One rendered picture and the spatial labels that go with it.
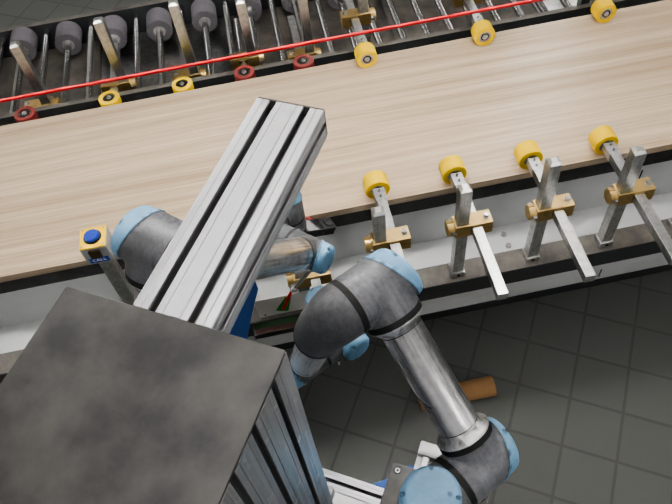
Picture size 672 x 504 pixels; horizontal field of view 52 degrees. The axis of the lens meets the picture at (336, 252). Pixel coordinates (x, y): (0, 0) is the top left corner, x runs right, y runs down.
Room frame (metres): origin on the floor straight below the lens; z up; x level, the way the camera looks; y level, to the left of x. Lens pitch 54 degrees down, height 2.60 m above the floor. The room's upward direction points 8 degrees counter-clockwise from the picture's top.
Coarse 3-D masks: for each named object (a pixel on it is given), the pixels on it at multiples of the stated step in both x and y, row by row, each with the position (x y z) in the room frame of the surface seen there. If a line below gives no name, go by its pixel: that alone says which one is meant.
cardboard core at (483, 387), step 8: (488, 376) 1.12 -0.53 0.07; (464, 384) 1.10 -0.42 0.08; (472, 384) 1.09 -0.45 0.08; (480, 384) 1.09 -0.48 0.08; (488, 384) 1.08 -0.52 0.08; (464, 392) 1.06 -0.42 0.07; (472, 392) 1.06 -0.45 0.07; (480, 392) 1.06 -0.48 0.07; (488, 392) 1.06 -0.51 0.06; (472, 400) 1.05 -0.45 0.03
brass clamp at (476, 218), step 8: (472, 216) 1.23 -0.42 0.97; (480, 216) 1.23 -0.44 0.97; (448, 224) 1.22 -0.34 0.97; (456, 224) 1.21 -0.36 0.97; (472, 224) 1.20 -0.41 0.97; (480, 224) 1.20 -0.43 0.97; (488, 224) 1.20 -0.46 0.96; (448, 232) 1.20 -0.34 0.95; (456, 232) 1.20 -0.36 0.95; (464, 232) 1.20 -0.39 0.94
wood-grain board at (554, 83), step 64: (384, 64) 2.05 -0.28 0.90; (448, 64) 2.00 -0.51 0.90; (512, 64) 1.95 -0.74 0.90; (576, 64) 1.90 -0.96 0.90; (640, 64) 1.85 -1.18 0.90; (0, 128) 2.01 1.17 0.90; (64, 128) 1.96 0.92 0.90; (128, 128) 1.91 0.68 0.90; (192, 128) 1.86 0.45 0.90; (384, 128) 1.72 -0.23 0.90; (448, 128) 1.68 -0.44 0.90; (512, 128) 1.63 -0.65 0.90; (576, 128) 1.59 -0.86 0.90; (640, 128) 1.55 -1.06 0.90; (0, 192) 1.68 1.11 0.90; (64, 192) 1.64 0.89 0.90; (128, 192) 1.59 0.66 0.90; (192, 192) 1.55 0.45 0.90; (320, 192) 1.47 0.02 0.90; (448, 192) 1.41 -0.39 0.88; (0, 256) 1.40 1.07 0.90; (64, 256) 1.36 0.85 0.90
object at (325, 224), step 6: (306, 222) 1.14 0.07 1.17; (312, 222) 1.14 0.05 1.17; (318, 222) 1.14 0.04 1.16; (324, 222) 1.14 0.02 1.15; (330, 222) 1.15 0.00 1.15; (312, 228) 1.12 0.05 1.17; (318, 228) 1.12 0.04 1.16; (324, 228) 1.12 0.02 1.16; (330, 228) 1.13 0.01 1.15; (312, 234) 1.10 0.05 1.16; (318, 234) 1.11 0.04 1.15; (324, 234) 1.12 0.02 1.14
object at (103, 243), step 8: (80, 232) 1.18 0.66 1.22; (104, 232) 1.16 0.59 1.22; (80, 240) 1.15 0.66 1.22; (96, 240) 1.14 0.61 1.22; (104, 240) 1.14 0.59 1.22; (80, 248) 1.12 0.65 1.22; (88, 248) 1.12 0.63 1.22; (96, 248) 1.12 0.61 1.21; (104, 248) 1.12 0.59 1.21; (88, 256) 1.12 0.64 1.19; (112, 256) 1.12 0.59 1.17
